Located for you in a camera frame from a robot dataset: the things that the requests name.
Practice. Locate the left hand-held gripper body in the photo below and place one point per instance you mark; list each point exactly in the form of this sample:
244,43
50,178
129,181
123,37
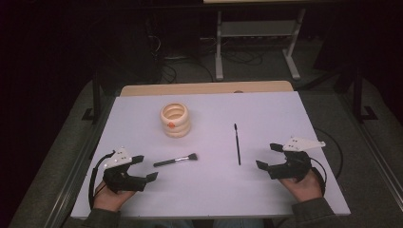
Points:
122,182

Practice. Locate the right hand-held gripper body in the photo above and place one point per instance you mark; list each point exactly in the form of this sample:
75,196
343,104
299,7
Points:
296,166

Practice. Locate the black makeup brush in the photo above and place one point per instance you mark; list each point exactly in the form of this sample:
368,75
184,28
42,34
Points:
168,162

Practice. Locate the cream ribbed holder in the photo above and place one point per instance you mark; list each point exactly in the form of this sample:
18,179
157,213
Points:
180,128

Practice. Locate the person's left hand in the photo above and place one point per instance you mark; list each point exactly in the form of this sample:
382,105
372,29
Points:
109,199

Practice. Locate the person's right hand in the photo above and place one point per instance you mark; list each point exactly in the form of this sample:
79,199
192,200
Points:
304,190

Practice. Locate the white board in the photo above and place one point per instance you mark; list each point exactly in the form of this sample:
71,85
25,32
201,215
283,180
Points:
209,190

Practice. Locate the black metal stand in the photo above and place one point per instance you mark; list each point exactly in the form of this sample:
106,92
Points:
96,101
358,101

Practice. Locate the grey metal rail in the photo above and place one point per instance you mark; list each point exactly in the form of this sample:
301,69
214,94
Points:
74,177
377,158

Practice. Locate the grey metal desk frame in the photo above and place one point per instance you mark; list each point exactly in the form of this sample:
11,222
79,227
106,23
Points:
256,28

